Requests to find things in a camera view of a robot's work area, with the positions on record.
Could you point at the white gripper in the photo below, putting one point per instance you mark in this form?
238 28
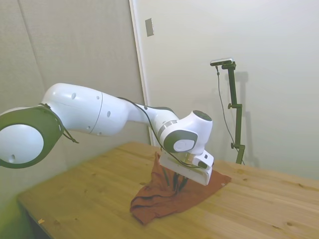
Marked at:
184 171

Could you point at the rust red shorts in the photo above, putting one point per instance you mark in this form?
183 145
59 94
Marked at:
159 201

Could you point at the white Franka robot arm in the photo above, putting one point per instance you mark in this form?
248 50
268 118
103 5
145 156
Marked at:
82 112

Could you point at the small orange scrap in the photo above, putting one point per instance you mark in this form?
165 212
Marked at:
41 221

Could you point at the black jointed camera stand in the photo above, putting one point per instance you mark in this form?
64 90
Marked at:
239 129

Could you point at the grey bar camera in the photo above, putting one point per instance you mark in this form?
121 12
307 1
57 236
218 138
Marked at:
221 61

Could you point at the white vertical wall trim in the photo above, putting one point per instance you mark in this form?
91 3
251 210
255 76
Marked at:
139 49

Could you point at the grey wall plate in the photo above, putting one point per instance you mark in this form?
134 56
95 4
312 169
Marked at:
149 27

